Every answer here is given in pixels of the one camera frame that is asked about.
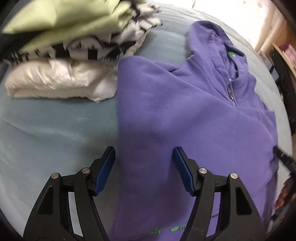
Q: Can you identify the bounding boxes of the purple zip hoodie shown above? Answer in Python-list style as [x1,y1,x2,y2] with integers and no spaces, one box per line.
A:
[110,21,278,240]

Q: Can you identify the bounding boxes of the black hanging patterned clothes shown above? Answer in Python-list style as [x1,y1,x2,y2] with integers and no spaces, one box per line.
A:
[270,49,295,135]

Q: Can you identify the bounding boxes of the person's hand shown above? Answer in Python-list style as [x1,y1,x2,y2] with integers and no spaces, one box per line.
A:
[275,178,290,210]

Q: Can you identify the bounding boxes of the blue-grey bed blanket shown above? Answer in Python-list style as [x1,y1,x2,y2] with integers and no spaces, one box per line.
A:
[1,5,292,235]

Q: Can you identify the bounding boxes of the wooden curved shelf unit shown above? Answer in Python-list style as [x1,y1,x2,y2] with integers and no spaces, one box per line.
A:
[255,13,295,60]

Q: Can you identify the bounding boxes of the white shiny folded jacket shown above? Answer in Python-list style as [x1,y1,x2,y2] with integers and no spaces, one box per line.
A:
[5,59,118,102]

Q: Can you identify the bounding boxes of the light green folded garment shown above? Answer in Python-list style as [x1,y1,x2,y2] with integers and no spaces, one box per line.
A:
[1,1,133,53]

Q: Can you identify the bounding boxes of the black white patterned garment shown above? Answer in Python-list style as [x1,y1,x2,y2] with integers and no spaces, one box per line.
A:
[1,1,162,64]

